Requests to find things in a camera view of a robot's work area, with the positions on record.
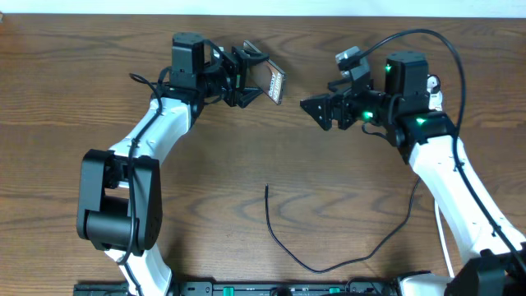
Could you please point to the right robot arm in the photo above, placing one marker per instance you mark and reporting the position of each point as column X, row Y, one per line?
column 409, row 108

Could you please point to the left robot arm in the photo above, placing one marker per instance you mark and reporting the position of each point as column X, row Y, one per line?
column 120, row 198

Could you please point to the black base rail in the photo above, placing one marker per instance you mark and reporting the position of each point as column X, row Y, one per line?
column 357, row 286

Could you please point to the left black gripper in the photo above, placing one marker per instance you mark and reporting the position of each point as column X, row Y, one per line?
column 238, row 71

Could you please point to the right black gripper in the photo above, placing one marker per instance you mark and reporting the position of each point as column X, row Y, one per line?
column 341, row 97

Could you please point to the white power strip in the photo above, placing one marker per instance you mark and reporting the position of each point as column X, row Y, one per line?
column 435, row 94

